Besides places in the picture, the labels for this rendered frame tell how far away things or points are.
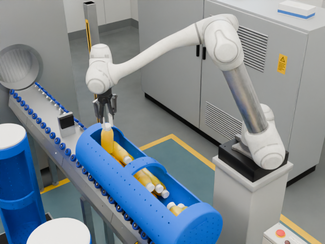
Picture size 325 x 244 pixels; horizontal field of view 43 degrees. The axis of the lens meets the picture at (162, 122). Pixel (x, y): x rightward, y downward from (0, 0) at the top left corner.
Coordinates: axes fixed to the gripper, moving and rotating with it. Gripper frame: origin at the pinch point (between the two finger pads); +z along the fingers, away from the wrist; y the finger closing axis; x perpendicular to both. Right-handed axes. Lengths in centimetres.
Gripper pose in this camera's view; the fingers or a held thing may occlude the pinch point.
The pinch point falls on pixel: (107, 121)
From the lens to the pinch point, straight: 215.5
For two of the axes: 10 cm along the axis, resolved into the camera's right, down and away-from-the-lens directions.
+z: 0.1, 8.4, 5.3
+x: 5.9, 4.3, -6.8
